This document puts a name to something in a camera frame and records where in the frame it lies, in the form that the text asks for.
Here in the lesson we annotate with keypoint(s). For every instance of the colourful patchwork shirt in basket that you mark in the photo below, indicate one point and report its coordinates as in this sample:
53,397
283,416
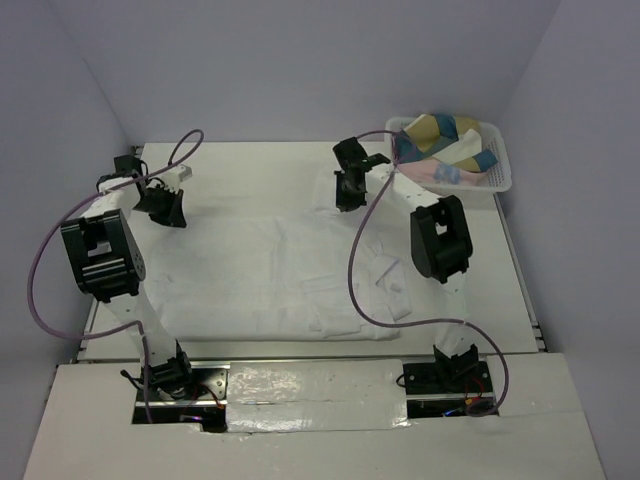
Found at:
432,133

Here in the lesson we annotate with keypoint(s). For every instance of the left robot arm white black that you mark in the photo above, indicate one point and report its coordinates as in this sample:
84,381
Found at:
107,263

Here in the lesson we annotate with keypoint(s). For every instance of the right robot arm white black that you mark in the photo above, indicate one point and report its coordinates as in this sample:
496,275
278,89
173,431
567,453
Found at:
440,242

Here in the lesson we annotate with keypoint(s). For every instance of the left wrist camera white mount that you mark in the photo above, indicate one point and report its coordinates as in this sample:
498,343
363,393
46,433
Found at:
173,179

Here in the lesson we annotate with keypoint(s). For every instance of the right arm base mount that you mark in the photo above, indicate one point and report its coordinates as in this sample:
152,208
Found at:
448,386

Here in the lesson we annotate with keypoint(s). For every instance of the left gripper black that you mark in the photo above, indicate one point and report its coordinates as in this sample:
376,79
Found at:
174,214

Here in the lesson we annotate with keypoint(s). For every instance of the white long sleeve shirt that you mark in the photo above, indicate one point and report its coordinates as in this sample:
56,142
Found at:
275,277

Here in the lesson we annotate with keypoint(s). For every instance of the silver foil tape panel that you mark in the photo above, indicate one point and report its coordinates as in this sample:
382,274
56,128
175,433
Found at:
315,396

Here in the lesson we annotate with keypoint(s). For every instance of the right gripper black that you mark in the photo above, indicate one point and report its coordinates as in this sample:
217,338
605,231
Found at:
343,202

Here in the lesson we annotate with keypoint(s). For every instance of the pink shirt in basket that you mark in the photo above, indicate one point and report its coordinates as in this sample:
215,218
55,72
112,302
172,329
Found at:
458,166

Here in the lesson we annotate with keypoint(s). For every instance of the white plastic basket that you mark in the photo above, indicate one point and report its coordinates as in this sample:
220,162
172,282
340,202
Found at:
497,180

